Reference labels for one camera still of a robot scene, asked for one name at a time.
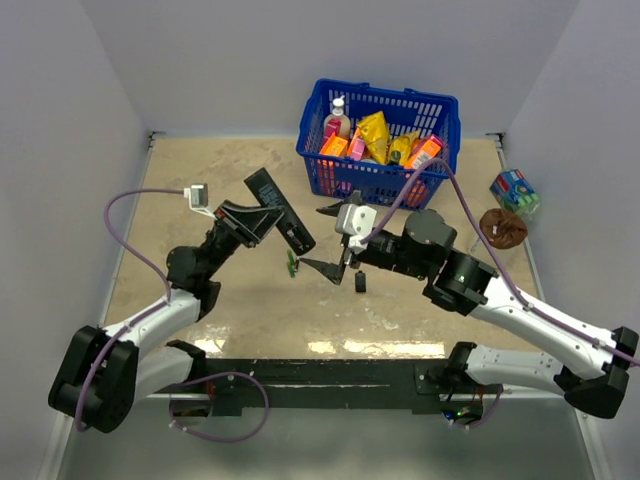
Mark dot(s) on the blue green sponge pack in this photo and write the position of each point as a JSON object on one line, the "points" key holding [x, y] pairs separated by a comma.
{"points": [[513, 193]]}

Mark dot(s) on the orange pink box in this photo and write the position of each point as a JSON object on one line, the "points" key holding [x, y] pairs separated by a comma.
{"points": [[335, 146]]}

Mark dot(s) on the white pump bottle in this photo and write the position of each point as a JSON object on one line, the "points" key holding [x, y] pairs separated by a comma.
{"points": [[337, 121]]}

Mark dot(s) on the yellow green bag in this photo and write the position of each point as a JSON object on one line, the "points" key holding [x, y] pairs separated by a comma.
{"points": [[401, 147]]}

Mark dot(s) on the orange carton box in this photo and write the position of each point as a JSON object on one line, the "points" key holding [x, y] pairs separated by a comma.
{"points": [[426, 149]]}

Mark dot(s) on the yellow snack bag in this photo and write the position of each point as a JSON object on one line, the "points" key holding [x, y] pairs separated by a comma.
{"points": [[375, 132]]}

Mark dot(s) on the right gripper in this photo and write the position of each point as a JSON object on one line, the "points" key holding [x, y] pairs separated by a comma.
{"points": [[335, 271]]}

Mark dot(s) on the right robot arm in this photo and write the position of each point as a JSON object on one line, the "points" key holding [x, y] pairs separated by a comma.
{"points": [[586, 365]]}

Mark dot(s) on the blue plastic basket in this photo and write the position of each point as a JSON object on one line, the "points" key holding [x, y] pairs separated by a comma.
{"points": [[405, 111]]}

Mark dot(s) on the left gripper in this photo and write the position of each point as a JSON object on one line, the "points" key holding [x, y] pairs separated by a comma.
{"points": [[249, 224]]}

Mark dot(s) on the black base frame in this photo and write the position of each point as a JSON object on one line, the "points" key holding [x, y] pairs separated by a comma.
{"points": [[412, 385]]}

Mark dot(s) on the green battery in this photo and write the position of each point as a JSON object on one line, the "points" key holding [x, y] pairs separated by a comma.
{"points": [[292, 263]]}

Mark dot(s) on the brown lidded white cup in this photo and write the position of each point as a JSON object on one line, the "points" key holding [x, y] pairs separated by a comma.
{"points": [[503, 229]]}

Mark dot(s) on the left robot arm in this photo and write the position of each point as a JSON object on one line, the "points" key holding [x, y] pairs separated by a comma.
{"points": [[106, 370]]}

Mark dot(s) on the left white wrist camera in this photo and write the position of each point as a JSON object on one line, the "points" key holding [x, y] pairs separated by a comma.
{"points": [[198, 199]]}

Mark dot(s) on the black battery cover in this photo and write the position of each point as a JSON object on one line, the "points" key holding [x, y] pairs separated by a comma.
{"points": [[360, 284]]}

